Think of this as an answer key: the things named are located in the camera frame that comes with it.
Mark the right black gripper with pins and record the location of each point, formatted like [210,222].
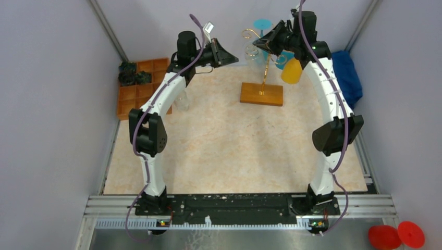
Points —
[276,35]

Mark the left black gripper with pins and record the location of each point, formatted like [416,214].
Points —
[216,53]

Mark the yellow plastic wine glass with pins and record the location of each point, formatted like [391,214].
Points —
[292,71]

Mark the gold wire glass rack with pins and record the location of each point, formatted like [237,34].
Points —
[260,93]

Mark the clear ribbed wine glass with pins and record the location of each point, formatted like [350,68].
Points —
[182,102]

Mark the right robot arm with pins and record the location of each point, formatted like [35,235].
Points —
[340,125]

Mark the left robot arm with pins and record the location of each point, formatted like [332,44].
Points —
[147,132]

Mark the blue plastic wine glass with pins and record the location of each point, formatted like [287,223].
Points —
[263,27]

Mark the red plastic wine glass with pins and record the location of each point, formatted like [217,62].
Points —
[389,237]

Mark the blue cloth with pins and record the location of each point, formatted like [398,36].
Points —
[347,77]

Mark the black parts in tray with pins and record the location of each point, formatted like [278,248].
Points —
[128,75]

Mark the orange compartment tray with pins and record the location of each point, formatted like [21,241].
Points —
[136,95]

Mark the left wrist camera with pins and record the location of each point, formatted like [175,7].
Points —
[207,29]

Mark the black mounting base rail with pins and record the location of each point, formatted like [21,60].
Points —
[256,209]

